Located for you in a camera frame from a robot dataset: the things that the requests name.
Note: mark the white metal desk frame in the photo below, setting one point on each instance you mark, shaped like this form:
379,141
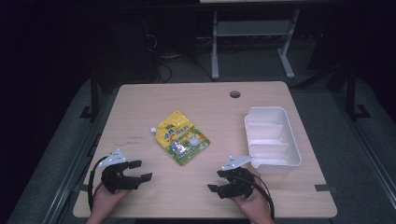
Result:
214,46

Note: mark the person's left hand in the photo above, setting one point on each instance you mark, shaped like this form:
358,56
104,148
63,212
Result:
106,202

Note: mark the black tape strip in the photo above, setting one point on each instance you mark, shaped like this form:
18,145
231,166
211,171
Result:
323,188

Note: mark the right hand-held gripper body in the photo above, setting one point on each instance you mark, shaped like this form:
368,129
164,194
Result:
239,185

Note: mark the black metal stand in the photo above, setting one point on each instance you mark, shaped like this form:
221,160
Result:
351,93
94,96

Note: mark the white plastic divided container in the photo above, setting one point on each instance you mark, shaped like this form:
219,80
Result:
272,140

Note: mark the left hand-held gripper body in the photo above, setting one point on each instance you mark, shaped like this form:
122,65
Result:
115,182

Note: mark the yellow spouted drink pouch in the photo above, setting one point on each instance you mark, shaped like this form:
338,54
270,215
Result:
182,138

